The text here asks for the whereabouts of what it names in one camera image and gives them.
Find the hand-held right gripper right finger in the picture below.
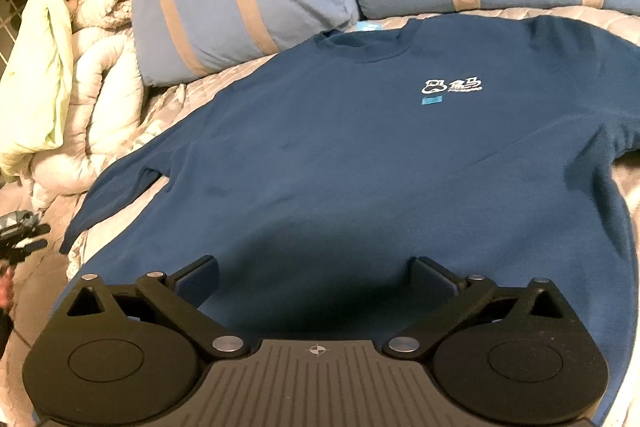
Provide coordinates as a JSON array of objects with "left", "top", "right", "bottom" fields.
[{"left": 382, "top": 257, "right": 572, "bottom": 356}]

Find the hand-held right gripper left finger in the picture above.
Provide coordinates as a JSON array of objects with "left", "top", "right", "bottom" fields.
[{"left": 66, "top": 255, "right": 251, "bottom": 356}]

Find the blue sweatshirt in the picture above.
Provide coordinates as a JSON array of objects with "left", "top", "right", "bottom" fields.
[{"left": 59, "top": 16, "right": 640, "bottom": 427}]

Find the white and green comforter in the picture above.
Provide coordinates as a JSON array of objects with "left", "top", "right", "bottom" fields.
[{"left": 0, "top": 0, "right": 173, "bottom": 212}]

